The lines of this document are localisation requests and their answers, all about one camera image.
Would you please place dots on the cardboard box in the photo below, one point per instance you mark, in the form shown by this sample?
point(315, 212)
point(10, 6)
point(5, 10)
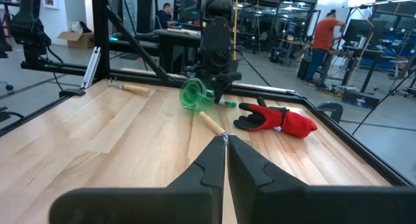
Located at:
point(79, 40)

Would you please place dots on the black frame bracket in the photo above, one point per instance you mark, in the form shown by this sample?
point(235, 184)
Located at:
point(331, 108)

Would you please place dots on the person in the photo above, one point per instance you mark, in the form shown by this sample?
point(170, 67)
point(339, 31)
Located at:
point(323, 35)
point(164, 17)

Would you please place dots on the black desk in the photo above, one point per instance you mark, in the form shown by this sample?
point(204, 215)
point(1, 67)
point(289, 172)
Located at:
point(146, 43)

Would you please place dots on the black computer monitor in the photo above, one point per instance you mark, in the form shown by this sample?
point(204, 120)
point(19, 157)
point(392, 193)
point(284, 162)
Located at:
point(357, 30)

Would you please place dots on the black aluminium table frame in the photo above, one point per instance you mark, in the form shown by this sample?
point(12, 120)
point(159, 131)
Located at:
point(100, 39)

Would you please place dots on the black background robot arm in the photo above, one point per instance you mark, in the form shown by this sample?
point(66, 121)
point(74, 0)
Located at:
point(31, 29)

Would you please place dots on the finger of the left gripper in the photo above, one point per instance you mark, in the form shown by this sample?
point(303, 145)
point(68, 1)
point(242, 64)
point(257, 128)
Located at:
point(215, 91)
point(222, 90)

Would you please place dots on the red and black gardening glove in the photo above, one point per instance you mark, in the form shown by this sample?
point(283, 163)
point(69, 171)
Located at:
point(292, 121)

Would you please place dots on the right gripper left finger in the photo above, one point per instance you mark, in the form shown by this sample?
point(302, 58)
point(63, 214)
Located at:
point(146, 206)

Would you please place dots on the silver aluminium extrusion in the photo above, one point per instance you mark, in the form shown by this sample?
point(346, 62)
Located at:
point(91, 68)

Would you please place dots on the black floor box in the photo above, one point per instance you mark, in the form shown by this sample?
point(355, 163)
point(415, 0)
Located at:
point(360, 100)

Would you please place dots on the green plastic spray bottle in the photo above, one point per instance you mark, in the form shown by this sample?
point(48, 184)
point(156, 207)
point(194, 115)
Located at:
point(195, 95)

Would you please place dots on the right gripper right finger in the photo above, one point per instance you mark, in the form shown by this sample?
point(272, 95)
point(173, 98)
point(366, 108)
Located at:
point(308, 206)

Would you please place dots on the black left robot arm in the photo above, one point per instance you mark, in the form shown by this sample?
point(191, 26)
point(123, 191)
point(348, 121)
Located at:
point(216, 35)

